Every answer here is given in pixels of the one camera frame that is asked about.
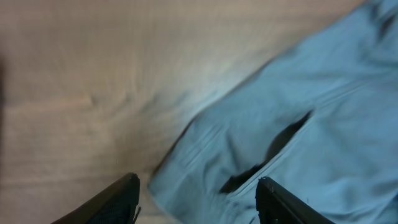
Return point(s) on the grey shorts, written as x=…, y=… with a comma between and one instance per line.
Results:
x=320, y=120

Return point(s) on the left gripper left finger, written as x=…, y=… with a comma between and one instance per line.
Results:
x=117, y=204

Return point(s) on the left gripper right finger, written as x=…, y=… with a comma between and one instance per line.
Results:
x=276, y=205

